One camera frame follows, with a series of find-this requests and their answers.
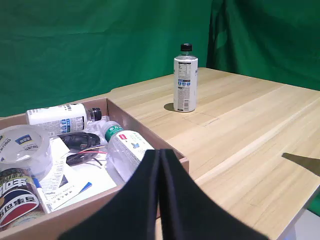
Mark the brown cardboard box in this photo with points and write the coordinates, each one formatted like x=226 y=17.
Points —
x=82 y=215

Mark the clear plastic bag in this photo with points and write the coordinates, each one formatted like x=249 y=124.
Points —
x=96 y=127

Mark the large green backdrop cloth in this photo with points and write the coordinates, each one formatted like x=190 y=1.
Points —
x=100 y=50

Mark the clear water bottle green cap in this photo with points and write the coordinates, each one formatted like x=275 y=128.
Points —
x=125 y=150

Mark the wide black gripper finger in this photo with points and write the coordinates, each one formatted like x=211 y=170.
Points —
x=185 y=212
x=135 y=205

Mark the white table leg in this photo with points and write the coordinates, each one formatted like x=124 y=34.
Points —
x=287 y=233

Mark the white bottle with black cap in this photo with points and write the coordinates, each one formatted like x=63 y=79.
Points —
x=185 y=82
x=55 y=120

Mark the printed white leaflet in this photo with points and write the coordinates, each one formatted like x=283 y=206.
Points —
x=55 y=182

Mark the white marker with blue cap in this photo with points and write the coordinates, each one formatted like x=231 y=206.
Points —
x=41 y=192

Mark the white paper sheet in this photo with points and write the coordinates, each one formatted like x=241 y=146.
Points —
x=100 y=182

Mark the clear adhesive tape roll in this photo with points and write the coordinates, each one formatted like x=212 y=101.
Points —
x=7 y=147

